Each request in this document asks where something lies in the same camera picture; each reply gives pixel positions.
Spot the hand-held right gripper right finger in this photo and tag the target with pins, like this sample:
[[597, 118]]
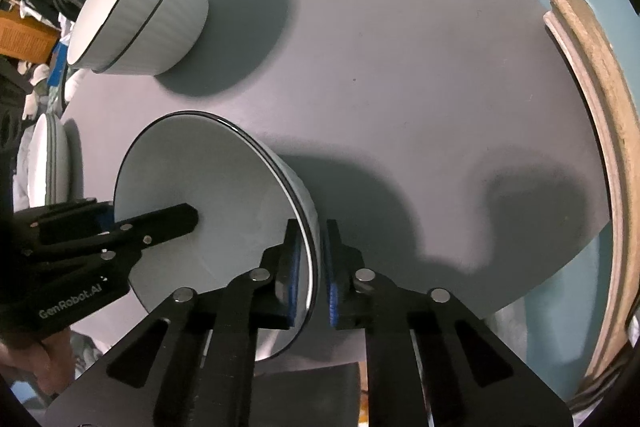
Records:
[[331, 297]]

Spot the brown woven basket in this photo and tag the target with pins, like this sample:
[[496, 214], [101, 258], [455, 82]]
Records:
[[25, 34]]

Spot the person's left hand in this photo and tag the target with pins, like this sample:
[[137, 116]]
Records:
[[45, 362]]

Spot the wooden frame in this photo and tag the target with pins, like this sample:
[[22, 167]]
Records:
[[607, 107]]

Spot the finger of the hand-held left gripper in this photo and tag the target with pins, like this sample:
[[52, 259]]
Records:
[[65, 219], [165, 222]]

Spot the dark grey flat panel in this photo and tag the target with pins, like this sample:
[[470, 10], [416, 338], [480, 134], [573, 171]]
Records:
[[310, 394]]

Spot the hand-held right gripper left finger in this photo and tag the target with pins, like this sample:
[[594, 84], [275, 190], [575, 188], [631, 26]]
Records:
[[287, 272]]

